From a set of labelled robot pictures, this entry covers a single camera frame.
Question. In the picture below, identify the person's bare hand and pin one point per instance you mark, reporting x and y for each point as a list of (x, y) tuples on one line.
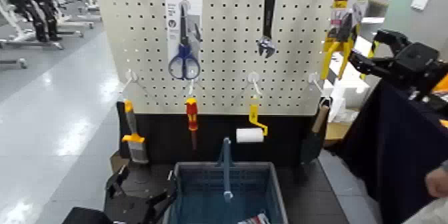
[(437, 183)]

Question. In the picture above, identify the orange grey paint brush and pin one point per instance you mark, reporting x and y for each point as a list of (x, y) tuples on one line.
[(132, 138)]

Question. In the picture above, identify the grey garment of person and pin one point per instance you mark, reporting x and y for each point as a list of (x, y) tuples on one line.
[(430, 213)]

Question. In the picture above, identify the white wheeled stand base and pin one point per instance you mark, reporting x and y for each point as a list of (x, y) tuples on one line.
[(15, 62)]

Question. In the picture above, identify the black robot on stand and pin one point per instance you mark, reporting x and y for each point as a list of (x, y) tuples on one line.
[(38, 12)]

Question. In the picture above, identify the red yellow screwdriver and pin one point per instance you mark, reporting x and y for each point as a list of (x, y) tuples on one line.
[(192, 113)]

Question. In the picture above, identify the brown cardboard box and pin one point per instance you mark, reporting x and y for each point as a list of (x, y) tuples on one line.
[(336, 130)]

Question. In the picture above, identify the white robot stand rack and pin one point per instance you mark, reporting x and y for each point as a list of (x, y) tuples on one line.
[(80, 4)]

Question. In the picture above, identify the brown cardboard piece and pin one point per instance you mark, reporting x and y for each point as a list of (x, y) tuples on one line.
[(117, 162)]

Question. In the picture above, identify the white stairs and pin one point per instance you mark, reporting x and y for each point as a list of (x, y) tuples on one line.
[(350, 92)]

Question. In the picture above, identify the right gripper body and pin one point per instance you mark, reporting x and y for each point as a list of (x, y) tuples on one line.
[(418, 64)]

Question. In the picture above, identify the blue scissors on card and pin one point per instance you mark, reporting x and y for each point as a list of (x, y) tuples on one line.
[(175, 8)]

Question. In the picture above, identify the beige pegboard panel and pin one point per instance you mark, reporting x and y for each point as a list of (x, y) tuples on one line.
[(227, 43)]

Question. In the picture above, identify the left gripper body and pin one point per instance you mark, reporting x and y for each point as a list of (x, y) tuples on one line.
[(129, 209)]

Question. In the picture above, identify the yellow pliers with card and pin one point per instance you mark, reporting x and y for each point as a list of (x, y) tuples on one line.
[(329, 46)]

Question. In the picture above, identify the black adjustable wrench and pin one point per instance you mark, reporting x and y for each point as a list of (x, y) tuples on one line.
[(268, 12)]

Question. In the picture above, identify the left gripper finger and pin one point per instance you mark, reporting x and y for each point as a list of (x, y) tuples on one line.
[(161, 197), (117, 181)]

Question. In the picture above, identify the red white packet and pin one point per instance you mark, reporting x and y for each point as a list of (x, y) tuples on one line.
[(255, 219)]

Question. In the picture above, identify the yellow black striped post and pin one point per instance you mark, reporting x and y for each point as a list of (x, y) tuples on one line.
[(372, 50)]

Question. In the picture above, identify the white pegboard hook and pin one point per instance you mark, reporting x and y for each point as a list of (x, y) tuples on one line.
[(190, 88), (131, 76), (253, 77), (313, 77)]

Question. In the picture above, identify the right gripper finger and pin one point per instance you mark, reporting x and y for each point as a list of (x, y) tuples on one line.
[(393, 38), (378, 67)]

